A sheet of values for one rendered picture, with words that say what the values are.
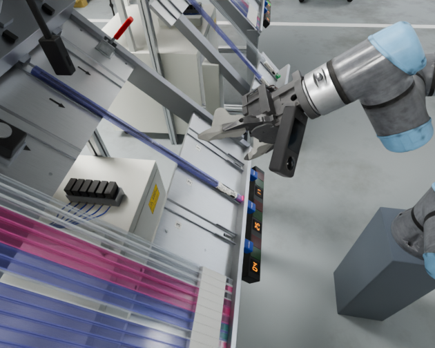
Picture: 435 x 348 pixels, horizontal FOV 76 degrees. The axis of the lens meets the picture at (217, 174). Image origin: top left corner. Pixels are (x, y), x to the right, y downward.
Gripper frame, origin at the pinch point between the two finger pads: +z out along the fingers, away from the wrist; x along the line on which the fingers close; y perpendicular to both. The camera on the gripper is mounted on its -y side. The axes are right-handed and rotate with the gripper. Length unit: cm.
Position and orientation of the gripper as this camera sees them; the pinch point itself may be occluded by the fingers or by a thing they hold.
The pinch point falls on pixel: (222, 152)
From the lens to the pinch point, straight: 57.8
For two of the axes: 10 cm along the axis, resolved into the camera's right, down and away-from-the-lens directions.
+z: -7.4, 3.3, 5.8
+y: -1.0, -9.1, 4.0
